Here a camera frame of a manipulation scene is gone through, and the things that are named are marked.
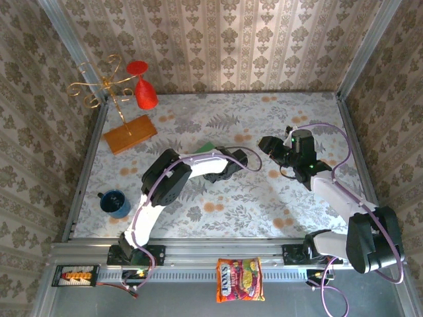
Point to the green paper sheet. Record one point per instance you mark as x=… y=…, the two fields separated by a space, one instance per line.
x=206 y=148

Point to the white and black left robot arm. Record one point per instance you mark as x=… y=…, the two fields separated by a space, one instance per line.
x=165 y=181

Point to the floral table cover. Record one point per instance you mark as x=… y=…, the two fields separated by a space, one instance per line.
x=231 y=211

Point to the red wine glass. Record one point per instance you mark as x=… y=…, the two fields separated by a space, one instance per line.
x=145 y=95

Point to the orange candy bag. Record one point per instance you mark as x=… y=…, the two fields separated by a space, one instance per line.
x=239 y=280

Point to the small right circuit board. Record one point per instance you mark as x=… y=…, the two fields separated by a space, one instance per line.
x=318 y=276

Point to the small circuit board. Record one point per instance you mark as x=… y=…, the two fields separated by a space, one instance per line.
x=318 y=276
x=135 y=274

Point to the blue mug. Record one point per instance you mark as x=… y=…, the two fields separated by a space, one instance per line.
x=114 y=204

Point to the small left circuit board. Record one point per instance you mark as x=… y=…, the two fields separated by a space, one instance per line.
x=135 y=274

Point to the black board yellow connectors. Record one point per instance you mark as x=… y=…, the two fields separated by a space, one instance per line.
x=76 y=275

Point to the aluminium frame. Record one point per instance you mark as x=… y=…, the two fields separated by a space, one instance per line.
x=215 y=252

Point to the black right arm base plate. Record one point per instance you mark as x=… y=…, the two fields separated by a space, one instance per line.
x=291 y=254

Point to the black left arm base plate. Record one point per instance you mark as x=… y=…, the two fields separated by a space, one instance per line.
x=157 y=254

